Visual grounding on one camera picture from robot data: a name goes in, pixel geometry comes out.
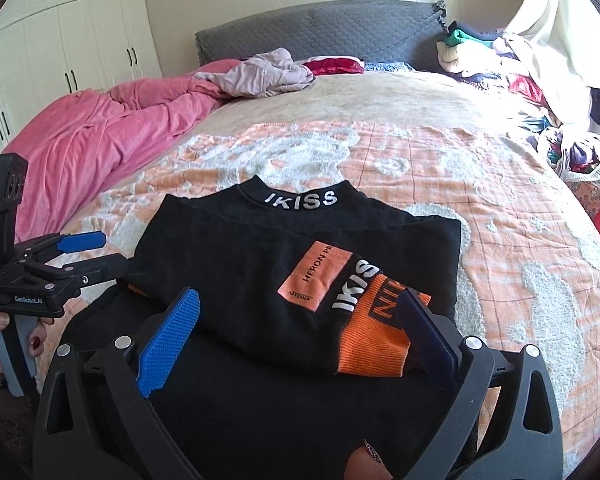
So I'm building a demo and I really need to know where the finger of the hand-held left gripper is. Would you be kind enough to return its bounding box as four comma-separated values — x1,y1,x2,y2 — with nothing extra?
45,254,130,294
10,231,107,267

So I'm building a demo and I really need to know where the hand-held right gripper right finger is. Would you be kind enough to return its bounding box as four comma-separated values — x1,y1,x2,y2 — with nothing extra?
398,287,564,480

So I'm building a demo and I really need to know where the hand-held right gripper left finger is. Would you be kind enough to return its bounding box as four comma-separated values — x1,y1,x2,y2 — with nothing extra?
31,287,203,480

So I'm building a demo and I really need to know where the black sweater with orange cuffs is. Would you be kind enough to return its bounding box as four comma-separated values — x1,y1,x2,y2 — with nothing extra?
62,176,481,480

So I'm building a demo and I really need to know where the clear plastic bag of clothes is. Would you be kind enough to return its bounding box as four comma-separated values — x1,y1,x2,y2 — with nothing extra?
549,127,600,187

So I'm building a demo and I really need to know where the pile of mixed clothes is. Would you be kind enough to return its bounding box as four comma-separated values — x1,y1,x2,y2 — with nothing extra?
436,20,562,127

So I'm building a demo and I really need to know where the person's right hand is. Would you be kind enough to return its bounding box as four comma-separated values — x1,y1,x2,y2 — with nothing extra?
343,440,397,480

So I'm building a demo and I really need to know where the pink quilt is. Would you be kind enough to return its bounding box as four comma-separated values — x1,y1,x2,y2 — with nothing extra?
2,59,242,242

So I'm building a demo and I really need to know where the orange plaid blanket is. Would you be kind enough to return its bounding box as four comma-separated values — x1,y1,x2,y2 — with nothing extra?
60,67,600,461

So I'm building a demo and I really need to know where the white wardrobe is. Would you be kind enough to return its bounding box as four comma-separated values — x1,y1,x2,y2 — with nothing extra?
0,0,164,157

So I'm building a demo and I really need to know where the pale pink crumpled garment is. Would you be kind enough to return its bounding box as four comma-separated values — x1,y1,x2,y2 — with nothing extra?
194,48,315,100

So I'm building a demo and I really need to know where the blue patterned pillow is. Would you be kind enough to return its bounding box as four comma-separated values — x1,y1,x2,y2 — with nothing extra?
363,61,415,73

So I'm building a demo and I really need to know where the red shiny cloth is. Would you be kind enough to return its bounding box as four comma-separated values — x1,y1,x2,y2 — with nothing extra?
303,56,365,76

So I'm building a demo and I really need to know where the grey quilted headboard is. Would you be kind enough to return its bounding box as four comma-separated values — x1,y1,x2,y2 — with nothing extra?
195,0,449,74

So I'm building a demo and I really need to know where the cream curtain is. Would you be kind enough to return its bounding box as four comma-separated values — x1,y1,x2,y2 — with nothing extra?
505,0,600,127

